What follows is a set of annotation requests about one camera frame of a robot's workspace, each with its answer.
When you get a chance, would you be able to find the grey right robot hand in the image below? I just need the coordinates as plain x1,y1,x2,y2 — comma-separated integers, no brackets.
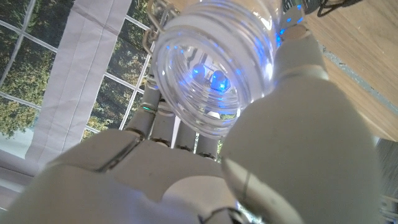
0,23,383,224

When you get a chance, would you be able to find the clear hinged glass jar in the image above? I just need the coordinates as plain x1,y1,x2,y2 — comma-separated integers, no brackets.
142,0,302,139

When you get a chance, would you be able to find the printed window backdrop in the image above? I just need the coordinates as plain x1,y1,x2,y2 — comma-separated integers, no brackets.
0,0,224,200

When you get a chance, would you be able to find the black round cap with cord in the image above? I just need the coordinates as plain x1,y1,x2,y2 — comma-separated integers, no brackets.
281,0,364,18

